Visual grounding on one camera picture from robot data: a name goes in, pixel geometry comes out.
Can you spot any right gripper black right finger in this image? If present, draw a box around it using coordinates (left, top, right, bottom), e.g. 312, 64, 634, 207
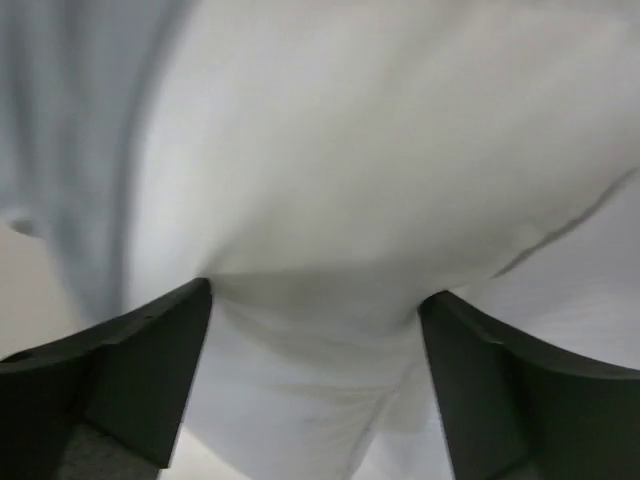
418, 292, 639, 480

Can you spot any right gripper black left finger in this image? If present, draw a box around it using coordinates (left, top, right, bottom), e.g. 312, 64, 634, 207
1, 279, 213, 470

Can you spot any white pillow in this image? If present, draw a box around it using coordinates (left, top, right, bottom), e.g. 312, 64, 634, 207
125, 1, 639, 479

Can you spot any grey pillowcase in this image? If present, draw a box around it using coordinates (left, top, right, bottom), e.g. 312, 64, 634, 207
1, 1, 191, 321

